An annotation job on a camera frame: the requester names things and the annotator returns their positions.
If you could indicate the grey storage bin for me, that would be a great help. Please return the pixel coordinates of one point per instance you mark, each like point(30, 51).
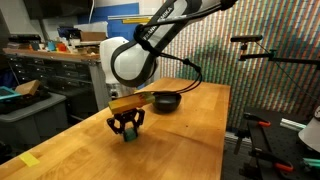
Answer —
point(29, 126)

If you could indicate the yellow sticky note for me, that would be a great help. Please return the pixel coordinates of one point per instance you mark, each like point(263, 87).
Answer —
point(29, 159)

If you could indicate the brown cardboard box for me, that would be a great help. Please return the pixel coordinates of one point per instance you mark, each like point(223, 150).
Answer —
point(28, 88)

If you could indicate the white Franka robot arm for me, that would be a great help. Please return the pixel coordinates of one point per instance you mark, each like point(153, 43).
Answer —
point(133, 62)

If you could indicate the grey drawer cabinet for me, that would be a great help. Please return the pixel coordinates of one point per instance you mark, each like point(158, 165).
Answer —
point(78, 77)

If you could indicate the black clamp with orange handles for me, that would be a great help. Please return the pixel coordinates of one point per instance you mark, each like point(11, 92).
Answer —
point(261, 152)

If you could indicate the black camera on stand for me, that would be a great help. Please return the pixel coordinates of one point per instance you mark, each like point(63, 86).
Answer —
point(246, 38)

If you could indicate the green block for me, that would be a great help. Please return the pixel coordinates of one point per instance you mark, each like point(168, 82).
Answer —
point(129, 135)

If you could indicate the white lamp shade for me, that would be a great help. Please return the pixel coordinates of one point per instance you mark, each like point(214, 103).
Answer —
point(310, 135)

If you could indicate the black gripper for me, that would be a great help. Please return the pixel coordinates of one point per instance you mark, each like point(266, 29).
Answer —
point(124, 118)

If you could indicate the yellow wrist camera box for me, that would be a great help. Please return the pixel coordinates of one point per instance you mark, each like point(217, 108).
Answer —
point(133, 101)

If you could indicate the black bowl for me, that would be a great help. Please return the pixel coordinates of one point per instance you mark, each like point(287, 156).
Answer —
point(166, 102)

